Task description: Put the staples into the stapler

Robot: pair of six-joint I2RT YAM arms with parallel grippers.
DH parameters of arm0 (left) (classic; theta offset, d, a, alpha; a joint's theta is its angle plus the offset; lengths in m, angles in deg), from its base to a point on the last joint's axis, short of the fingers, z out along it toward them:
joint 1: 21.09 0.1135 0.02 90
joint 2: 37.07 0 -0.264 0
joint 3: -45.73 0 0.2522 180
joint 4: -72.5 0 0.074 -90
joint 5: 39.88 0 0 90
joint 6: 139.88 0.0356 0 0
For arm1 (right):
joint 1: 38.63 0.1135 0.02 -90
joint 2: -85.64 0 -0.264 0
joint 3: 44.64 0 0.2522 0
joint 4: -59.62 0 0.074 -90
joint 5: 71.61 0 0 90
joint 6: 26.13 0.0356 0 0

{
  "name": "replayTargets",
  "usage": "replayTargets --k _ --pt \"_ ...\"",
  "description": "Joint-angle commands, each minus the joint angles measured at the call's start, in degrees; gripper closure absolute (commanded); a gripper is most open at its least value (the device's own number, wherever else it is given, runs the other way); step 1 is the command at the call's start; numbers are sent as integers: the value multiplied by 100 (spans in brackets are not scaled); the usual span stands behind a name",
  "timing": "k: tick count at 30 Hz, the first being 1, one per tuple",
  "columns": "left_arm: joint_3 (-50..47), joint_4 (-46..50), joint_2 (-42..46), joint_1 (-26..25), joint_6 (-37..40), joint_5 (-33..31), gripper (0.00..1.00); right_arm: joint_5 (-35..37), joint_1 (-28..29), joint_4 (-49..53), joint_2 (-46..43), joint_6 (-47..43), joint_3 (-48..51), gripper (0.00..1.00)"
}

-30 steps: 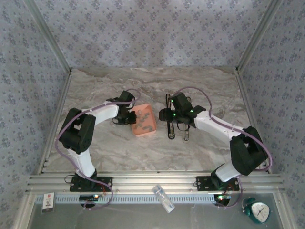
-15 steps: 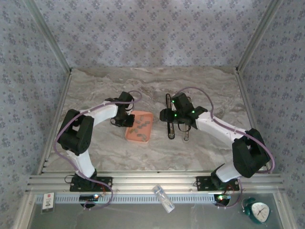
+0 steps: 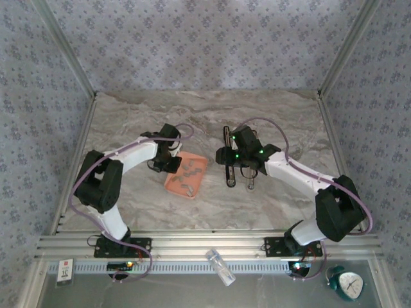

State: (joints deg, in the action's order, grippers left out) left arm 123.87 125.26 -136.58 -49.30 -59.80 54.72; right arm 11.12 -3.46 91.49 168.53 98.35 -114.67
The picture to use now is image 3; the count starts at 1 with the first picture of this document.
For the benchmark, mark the clear plastic bottle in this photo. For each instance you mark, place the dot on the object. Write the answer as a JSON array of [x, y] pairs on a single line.
[[221, 269]]

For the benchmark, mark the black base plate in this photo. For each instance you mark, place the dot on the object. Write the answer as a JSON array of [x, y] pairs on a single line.
[[144, 244], [273, 247]]

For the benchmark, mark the right circuit board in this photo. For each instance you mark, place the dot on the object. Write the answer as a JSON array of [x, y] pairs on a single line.
[[300, 267]]

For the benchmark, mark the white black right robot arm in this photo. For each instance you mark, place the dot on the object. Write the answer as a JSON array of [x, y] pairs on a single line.
[[337, 208]]

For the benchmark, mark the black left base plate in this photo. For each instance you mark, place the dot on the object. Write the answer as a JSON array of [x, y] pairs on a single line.
[[144, 244]]

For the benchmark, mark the aluminium corner post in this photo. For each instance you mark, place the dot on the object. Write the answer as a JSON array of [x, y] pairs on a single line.
[[346, 48], [66, 48]]

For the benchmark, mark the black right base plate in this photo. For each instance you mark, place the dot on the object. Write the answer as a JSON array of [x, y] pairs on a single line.
[[273, 247]]

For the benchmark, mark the grey metal shelf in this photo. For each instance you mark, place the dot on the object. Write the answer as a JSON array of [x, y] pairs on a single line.
[[160, 292]]

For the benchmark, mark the pink plastic tray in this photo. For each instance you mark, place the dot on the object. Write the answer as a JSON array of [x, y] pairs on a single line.
[[180, 192]]

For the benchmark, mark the green alarm clock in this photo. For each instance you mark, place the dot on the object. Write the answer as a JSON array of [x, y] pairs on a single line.
[[350, 285]]

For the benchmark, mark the white label card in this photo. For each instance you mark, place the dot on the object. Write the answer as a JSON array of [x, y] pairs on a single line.
[[65, 272]]

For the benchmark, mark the circuit board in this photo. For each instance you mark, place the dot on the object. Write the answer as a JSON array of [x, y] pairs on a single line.
[[120, 265], [300, 267]]

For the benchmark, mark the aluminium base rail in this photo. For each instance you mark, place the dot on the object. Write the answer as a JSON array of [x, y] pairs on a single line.
[[208, 239]]

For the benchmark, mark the black stapler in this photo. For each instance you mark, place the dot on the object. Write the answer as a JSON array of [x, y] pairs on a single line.
[[230, 178]]

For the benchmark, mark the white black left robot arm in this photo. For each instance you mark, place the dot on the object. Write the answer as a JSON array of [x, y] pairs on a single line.
[[99, 186]]

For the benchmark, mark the aluminium side rail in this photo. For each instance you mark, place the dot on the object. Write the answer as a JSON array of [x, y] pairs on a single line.
[[85, 125], [330, 128]]

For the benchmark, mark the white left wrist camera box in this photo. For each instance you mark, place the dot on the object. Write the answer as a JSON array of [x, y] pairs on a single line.
[[177, 148]]

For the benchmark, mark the beige stapler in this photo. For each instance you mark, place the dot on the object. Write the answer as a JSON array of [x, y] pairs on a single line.
[[250, 183]]

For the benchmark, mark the left circuit board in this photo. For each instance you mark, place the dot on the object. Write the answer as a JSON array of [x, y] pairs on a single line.
[[120, 265]]

